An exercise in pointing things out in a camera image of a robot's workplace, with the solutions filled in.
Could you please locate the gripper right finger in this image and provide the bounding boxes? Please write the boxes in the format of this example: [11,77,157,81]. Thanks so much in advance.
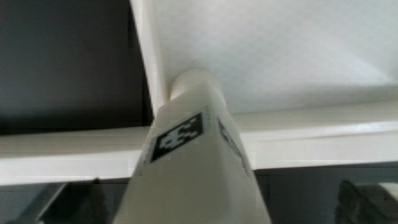
[334,180,398,224]

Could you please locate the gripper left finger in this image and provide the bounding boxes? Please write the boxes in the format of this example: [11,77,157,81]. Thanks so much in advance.
[11,178,112,224]

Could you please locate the white leg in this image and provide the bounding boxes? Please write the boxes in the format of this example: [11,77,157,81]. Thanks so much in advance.
[112,69,272,224]

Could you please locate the white desk top tray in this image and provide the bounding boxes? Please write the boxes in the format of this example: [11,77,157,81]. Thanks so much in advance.
[0,0,398,186]

